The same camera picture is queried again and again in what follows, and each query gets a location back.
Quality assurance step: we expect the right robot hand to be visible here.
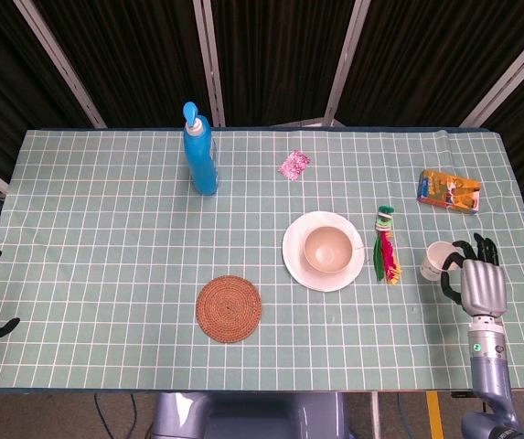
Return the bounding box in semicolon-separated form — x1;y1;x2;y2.
438;232;507;327

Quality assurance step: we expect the small white cup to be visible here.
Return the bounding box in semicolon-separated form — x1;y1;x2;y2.
420;241;457;283

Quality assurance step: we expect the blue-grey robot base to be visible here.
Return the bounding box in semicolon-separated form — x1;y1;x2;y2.
150;391;350;439

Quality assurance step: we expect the beige bowl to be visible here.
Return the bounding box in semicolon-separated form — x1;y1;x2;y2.
303;224;354;274

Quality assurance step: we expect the white plate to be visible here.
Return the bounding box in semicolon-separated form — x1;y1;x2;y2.
282;210;366;293

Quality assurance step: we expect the orange snack box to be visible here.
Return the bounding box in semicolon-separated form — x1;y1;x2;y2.
416;169;482;216

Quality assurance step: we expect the green red yellow tassel toy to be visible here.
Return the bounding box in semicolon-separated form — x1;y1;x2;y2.
372;205;402;287

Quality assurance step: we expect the green checked tablecloth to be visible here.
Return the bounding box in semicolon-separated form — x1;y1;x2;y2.
0;127;524;392

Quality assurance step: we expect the pink glitter packet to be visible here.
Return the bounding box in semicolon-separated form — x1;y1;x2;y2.
278;149;312;181

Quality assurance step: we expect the round woven rattan coaster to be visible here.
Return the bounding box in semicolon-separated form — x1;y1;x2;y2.
195;274;263;345

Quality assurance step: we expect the blue pump dispenser bottle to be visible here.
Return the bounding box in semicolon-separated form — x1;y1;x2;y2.
182;101;219;198

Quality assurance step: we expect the black folding screen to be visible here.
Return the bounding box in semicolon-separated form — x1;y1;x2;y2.
0;0;524;239

